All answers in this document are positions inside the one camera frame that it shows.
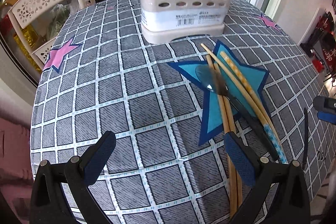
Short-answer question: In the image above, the black handled spoon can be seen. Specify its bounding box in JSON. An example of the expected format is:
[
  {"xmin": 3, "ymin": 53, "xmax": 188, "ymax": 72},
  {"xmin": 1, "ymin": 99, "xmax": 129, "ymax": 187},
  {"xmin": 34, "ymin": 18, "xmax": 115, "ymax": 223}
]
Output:
[{"xmin": 302, "ymin": 107, "xmax": 309, "ymax": 170}]

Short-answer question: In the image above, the blue star mat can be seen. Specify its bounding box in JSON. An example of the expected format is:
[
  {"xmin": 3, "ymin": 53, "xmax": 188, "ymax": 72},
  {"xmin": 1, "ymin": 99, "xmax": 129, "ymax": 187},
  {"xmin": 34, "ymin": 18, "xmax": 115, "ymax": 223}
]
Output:
[{"xmin": 168, "ymin": 40, "xmax": 269, "ymax": 145}]

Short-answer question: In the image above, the pink plastic stool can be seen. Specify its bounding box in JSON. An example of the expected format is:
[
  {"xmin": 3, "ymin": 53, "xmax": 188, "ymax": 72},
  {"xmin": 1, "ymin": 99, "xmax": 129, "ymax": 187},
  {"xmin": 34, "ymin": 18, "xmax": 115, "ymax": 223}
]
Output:
[{"xmin": 1, "ymin": 119, "xmax": 33, "ymax": 221}]

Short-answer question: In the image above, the blue translucent spoon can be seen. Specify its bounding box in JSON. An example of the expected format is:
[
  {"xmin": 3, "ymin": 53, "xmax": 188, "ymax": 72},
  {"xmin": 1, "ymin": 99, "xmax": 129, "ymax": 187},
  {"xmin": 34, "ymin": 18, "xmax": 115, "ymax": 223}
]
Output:
[{"xmin": 195, "ymin": 65, "xmax": 279, "ymax": 160}]

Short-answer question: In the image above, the pink star mat right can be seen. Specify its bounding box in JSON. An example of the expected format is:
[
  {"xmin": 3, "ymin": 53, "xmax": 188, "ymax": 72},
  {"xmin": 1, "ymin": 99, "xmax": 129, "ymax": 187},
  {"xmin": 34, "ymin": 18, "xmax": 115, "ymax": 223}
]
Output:
[{"xmin": 256, "ymin": 14, "xmax": 281, "ymax": 32}]

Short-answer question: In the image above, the bamboo chopstick pair member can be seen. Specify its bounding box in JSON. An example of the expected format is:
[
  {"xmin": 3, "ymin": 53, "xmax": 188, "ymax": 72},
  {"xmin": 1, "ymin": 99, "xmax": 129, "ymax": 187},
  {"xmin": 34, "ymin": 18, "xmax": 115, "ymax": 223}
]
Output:
[{"xmin": 214, "ymin": 64, "xmax": 243, "ymax": 211}]

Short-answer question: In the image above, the pink star mat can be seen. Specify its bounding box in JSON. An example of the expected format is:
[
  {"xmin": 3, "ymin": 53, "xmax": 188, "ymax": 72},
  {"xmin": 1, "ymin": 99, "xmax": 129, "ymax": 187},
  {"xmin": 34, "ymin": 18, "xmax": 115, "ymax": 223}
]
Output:
[
  {"xmin": 43, "ymin": 37, "xmax": 81, "ymax": 73},
  {"xmin": 256, "ymin": 14, "xmax": 281, "ymax": 32}
]

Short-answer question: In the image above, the beige plastic storage cart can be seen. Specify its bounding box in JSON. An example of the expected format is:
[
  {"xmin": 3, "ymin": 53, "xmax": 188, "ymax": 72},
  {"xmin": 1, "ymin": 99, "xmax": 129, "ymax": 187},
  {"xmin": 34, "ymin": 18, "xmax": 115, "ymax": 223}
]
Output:
[{"xmin": 7, "ymin": 0, "xmax": 96, "ymax": 70}]

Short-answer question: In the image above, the grey checked tablecloth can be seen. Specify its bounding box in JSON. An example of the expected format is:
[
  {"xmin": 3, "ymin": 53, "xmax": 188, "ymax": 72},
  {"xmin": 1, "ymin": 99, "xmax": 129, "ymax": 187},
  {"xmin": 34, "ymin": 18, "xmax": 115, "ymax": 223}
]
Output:
[{"xmin": 31, "ymin": 0, "xmax": 335, "ymax": 223}]

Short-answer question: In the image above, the short bamboo chopstick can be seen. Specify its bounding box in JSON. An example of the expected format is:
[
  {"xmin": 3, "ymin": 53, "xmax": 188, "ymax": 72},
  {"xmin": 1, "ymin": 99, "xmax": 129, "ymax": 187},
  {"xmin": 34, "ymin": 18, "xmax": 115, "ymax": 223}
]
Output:
[{"xmin": 206, "ymin": 55, "xmax": 238, "ymax": 218}]

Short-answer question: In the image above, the patterned bamboo chopstick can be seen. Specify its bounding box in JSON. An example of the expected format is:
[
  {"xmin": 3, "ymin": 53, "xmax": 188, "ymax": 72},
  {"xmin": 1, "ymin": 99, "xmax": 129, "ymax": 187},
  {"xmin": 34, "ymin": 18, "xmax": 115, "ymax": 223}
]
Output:
[{"xmin": 220, "ymin": 50, "xmax": 289, "ymax": 164}]

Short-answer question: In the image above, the pink star mat left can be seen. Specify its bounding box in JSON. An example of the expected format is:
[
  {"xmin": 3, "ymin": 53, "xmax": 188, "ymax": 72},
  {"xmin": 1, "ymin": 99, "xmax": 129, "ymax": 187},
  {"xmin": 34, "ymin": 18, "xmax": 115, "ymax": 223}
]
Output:
[{"xmin": 43, "ymin": 37, "xmax": 81, "ymax": 73}]

